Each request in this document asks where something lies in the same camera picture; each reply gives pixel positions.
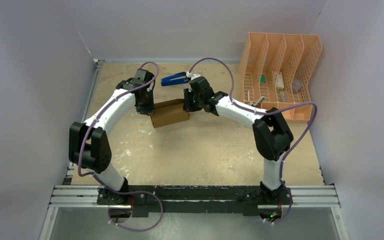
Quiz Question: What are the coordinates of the orange plastic file organizer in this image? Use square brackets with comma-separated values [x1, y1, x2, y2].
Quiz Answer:
[236, 32, 323, 123]

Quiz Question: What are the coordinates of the blue black stapler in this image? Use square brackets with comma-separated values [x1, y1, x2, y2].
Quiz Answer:
[160, 72, 189, 87]

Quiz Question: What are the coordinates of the black white patterned clip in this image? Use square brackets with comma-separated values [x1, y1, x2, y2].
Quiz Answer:
[248, 96, 265, 108]

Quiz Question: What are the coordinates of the brown cardboard box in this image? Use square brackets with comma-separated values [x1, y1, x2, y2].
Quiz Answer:
[150, 98, 190, 128]

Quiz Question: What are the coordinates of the white bottle in organizer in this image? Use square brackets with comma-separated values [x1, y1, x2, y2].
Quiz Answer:
[275, 71, 285, 91]

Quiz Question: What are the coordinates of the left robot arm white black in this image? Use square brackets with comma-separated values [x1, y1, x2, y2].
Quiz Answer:
[68, 68, 157, 205]

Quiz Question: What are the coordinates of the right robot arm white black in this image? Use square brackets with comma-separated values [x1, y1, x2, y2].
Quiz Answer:
[183, 73, 294, 204]

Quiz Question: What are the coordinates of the grey round item in organizer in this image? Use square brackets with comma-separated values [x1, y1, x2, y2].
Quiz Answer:
[291, 79, 303, 94]

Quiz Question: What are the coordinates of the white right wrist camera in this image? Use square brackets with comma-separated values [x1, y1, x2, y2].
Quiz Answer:
[185, 71, 201, 82]

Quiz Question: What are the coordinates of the green item in organizer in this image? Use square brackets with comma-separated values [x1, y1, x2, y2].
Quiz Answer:
[260, 74, 266, 83]

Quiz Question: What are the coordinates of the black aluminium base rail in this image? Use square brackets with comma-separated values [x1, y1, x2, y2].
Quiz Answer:
[47, 184, 341, 220]

